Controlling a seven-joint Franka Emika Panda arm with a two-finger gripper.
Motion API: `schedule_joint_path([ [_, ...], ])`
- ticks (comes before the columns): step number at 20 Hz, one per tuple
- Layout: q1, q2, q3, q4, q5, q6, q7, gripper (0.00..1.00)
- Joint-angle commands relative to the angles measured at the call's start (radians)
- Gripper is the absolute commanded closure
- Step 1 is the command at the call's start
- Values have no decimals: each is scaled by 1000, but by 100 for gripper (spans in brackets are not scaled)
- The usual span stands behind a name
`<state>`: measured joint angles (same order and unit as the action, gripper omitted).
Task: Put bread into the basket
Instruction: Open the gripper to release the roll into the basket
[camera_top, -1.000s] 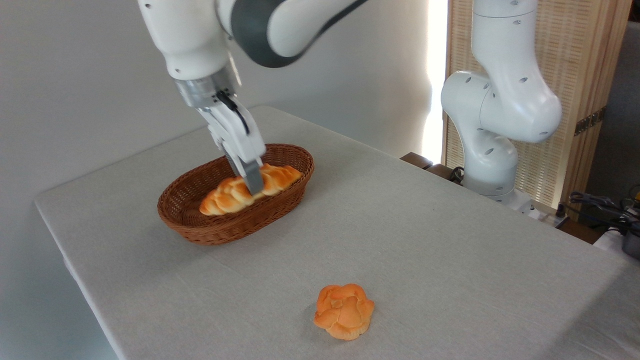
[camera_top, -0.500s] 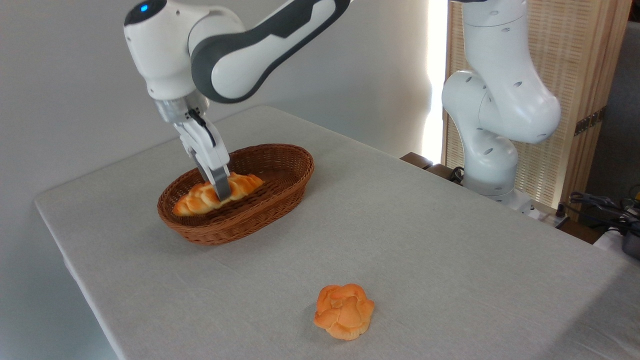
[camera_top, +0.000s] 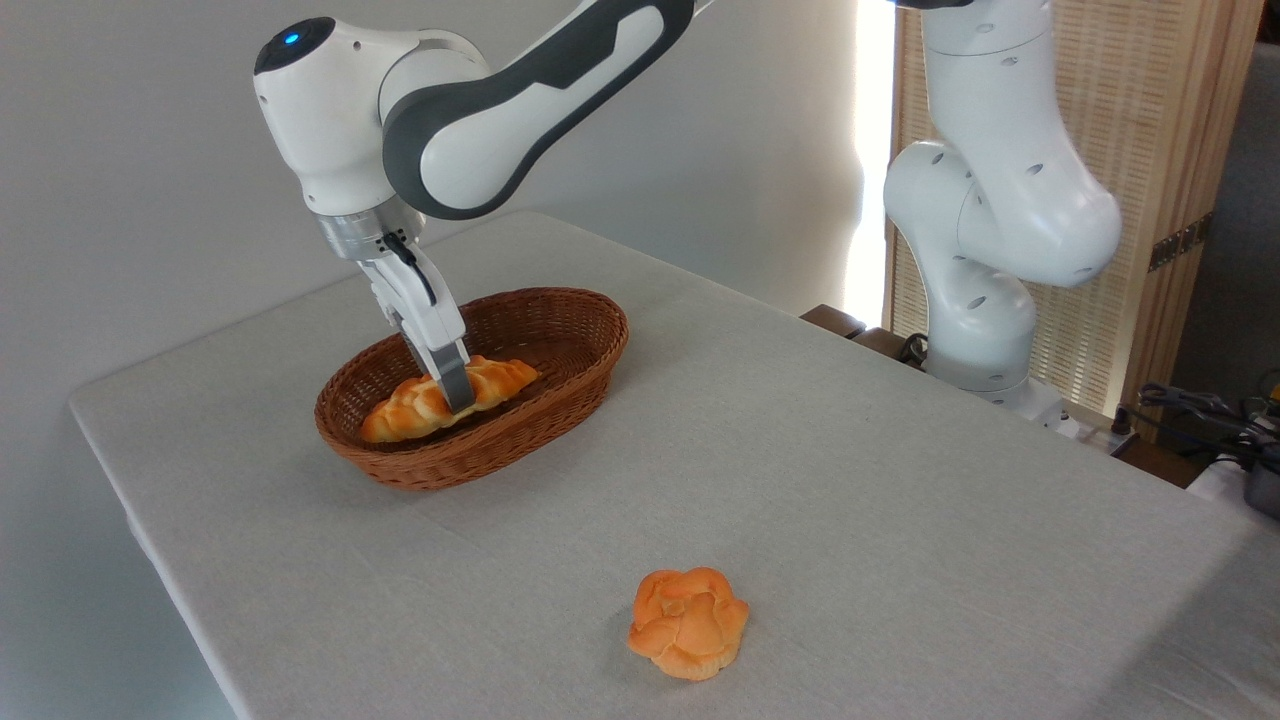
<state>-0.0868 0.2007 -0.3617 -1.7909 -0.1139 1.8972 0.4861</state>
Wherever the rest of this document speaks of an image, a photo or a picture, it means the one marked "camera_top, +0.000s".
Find brown wooden box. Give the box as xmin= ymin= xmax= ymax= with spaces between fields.
xmin=800 ymin=304 xmax=931 ymax=371

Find round knotted bread bun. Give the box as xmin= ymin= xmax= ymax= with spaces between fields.
xmin=627 ymin=567 xmax=750 ymax=683

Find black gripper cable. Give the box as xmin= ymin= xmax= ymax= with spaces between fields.
xmin=383 ymin=232 xmax=438 ymax=307

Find brown wicker oval basket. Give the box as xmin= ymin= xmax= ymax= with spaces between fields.
xmin=314 ymin=288 xmax=631 ymax=492

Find dark grey device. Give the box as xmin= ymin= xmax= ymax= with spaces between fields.
xmin=1244 ymin=462 xmax=1280 ymax=521

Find long braided bread loaf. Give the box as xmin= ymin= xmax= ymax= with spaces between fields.
xmin=360 ymin=355 xmax=539 ymax=444

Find black cable bundle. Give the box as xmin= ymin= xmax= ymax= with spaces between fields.
xmin=1138 ymin=372 xmax=1280 ymax=456

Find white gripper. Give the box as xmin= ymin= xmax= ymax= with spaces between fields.
xmin=358 ymin=245 xmax=478 ymax=415

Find grey tablecloth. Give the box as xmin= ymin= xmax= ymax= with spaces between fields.
xmin=68 ymin=210 xmax=1280 ymax=720

